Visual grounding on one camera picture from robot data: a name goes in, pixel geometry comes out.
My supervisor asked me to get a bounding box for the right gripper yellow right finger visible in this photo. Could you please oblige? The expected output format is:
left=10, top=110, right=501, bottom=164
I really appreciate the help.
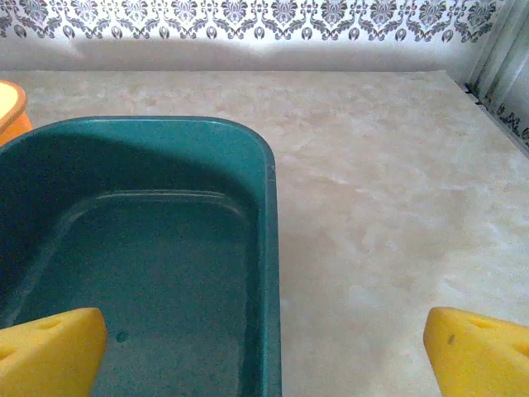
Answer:
left=423, top=306, right=529, bottom=397

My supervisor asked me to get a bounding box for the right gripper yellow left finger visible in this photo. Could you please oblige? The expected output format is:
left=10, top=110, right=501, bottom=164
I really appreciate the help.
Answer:
left=0, top=307, right=109, bottom=397

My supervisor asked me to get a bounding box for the aluminium frame post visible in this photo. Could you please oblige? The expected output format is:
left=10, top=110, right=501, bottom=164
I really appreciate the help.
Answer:
left=463, top=0, right=529, bottom=155

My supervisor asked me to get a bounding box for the orange plastic bin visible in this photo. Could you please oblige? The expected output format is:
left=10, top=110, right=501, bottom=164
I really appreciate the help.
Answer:
left=0, top=80, right=34, bottom=146

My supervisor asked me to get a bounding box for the dark green plastic bin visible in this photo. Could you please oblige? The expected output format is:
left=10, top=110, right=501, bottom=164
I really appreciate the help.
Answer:
left=0, top=116, right=284, bottom=397

